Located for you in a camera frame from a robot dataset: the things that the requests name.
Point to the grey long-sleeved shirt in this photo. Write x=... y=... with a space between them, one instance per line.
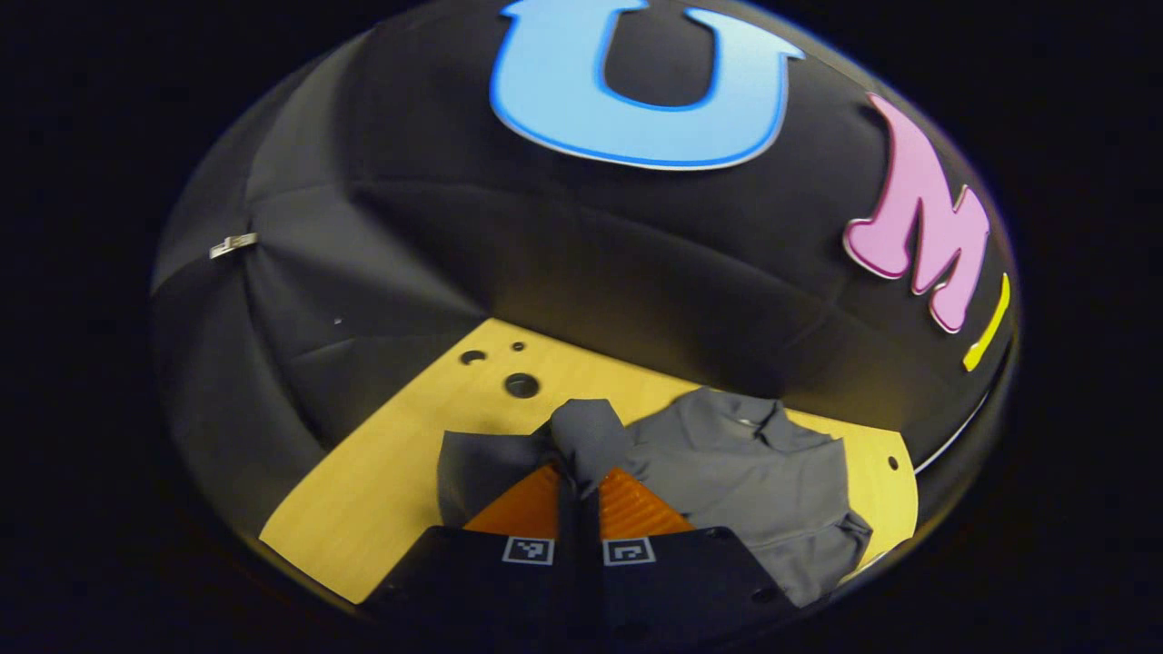
x=754 y=472

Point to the thin white strip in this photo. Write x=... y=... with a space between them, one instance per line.
x=954 y=436

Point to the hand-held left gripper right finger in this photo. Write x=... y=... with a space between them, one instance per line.
x=607 y=581

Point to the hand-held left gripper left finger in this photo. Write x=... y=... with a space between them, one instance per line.
x=569 y=563

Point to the small metal clip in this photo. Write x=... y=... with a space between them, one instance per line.
x=233 y=245

